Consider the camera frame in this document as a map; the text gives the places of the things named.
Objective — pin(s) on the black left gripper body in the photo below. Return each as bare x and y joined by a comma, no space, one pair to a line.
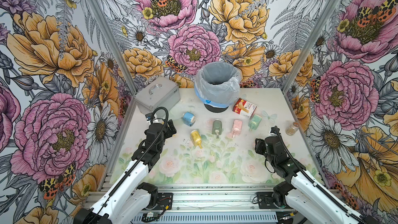
168,134

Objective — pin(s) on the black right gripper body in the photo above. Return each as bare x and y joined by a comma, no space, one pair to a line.
261,147

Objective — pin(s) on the blue pencil sharpener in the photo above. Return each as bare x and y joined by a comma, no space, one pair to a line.
189,118

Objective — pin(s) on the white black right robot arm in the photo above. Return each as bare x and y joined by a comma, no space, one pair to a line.
300,190

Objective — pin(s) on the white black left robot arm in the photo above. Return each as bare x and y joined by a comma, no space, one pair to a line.
130,177

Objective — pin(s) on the mint green pencil sharpener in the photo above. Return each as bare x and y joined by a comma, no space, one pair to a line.
254,122

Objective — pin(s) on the yellow pencil sharpener right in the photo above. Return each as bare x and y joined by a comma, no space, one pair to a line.
196,138

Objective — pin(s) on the pink pencil sharpener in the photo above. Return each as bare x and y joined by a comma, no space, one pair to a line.
236,128

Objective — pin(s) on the dark green pencil sharpener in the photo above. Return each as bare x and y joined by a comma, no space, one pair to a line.
217,128

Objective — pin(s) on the silver metal case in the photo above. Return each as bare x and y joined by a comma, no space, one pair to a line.
160,93

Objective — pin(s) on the floral table mat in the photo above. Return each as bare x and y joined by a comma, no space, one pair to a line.
222,161

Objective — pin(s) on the red white cardboard box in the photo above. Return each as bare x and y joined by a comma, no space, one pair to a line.
244,108

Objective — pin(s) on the black bin with plastic liner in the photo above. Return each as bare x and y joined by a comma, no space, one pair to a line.
217,85

